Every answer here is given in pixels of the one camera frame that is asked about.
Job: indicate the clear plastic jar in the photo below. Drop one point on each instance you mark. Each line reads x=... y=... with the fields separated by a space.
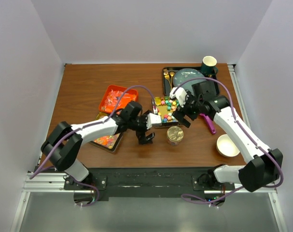
x=174 y=142

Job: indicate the purple plastic scoop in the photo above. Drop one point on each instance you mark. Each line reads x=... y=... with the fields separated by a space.
x=209 y=123

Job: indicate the gold jar lid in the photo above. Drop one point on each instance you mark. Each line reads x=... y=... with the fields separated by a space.
x=175 y=134

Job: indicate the candy tin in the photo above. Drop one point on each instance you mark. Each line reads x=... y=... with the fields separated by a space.
x=109 y=143
x=165 y=107

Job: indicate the gold spoon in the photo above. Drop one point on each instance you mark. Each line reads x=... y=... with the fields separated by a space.
x=171 y=73

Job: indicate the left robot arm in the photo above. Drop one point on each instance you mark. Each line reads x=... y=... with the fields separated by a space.
x=62 y=146

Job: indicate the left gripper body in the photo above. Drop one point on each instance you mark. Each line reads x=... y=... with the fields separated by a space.
x=141 y=127

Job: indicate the black serving tray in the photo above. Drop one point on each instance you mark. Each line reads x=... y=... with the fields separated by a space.
x=213 y=85

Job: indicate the aluminium frame rail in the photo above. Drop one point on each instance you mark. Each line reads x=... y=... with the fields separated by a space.
x=54 y=182

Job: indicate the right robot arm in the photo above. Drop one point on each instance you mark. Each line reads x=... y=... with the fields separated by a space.
x=263 y=164

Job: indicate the dark green cup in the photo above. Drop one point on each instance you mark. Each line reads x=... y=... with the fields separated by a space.
x=208 y=66

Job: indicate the blue ceramic plate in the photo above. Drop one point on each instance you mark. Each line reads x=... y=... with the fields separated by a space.
x=186 y=74

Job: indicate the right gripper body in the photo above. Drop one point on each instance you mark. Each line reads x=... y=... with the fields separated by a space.
x=191 y=109

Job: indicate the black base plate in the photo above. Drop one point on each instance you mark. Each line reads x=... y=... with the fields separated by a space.
x=154 y=182

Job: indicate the white paper bowl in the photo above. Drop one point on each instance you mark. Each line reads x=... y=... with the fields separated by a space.
x=226 y=147

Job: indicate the orange candy box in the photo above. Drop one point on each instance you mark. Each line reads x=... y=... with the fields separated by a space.
x=112 y=95

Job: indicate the gold fork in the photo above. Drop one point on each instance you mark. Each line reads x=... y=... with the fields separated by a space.
x=166 y=78

